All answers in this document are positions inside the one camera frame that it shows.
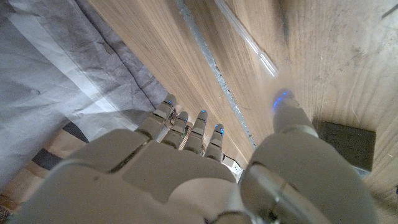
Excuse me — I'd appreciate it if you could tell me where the printed fabric backdrop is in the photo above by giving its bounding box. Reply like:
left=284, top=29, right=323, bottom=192
left=0, top=0, right=170, bottom=200

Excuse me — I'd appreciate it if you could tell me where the dark grey block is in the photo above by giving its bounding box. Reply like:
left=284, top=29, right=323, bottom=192
left=313, top=119, right=377, bottom=172

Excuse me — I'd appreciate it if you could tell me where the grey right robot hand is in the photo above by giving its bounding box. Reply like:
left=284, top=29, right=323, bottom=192
left=9, top=89, right=379, bottom=224

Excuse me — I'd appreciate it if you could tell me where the white power strip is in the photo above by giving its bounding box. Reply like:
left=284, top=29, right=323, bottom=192
left=221, top=154, right=244, bottom=182

